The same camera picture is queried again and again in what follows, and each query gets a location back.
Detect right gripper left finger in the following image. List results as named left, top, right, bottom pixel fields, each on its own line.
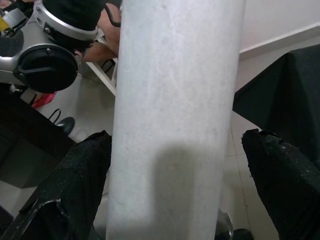
left=19, top=129, right=113, bottom=240

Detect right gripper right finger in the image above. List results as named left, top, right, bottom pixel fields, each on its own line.
left=241, top=128, right=320, bottom=240

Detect white plastic table leg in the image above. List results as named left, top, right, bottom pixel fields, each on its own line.
left=104, top=0, right=247, bottom=240

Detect black shoe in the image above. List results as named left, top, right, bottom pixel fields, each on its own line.
left=56, top=116, right=76, bottom=136

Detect dark brown cabinet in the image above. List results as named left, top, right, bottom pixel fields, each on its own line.
left=0, top=84, right=78, bottom=190

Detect black tablecloth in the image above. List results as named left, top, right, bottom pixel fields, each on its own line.
left=232, top=46, right=320, bottom=166

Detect red plastic bag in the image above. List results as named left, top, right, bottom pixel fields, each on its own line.
left=32, top=91, right=57, bottom=110

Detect white stool frame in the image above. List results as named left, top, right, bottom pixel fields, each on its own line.
left=84, top=29, right=118, bottom=97

